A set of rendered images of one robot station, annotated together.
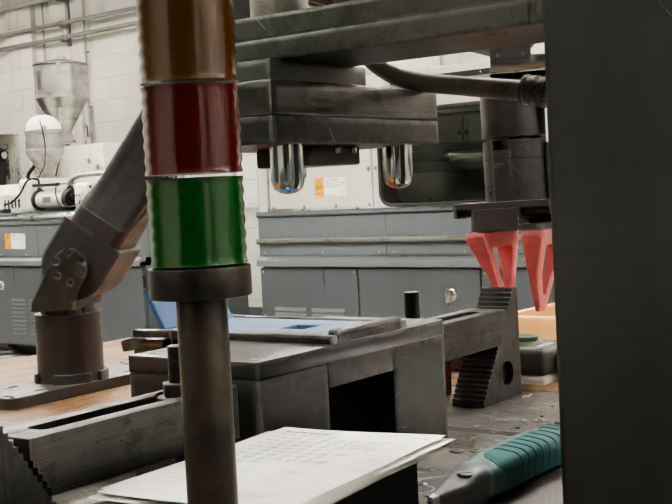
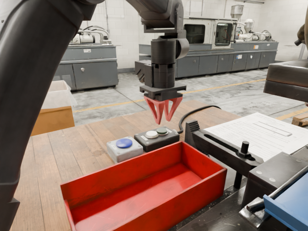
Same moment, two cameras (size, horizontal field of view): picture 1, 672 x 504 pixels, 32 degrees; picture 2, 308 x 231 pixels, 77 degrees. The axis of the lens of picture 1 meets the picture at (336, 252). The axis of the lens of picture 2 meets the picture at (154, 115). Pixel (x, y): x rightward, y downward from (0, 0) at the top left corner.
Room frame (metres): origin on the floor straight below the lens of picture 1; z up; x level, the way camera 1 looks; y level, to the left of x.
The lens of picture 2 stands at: (0.90, 0.28, 1.17)
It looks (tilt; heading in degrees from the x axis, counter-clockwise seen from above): 22 degrees down; 291
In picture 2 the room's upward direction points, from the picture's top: straight up
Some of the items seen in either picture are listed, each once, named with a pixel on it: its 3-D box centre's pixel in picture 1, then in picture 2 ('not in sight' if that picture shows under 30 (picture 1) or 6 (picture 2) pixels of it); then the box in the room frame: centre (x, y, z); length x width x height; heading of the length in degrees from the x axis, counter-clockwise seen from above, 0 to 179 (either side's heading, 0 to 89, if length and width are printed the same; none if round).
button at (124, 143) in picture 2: not in sight; (124, 145); (1.11, -0.07, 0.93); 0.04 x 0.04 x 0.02
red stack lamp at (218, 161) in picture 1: (191, 130); not in sight; (0.45, 0.05, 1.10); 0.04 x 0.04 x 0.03
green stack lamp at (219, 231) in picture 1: (197, 221); not in sight; (0.45, 0.05, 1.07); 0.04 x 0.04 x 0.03
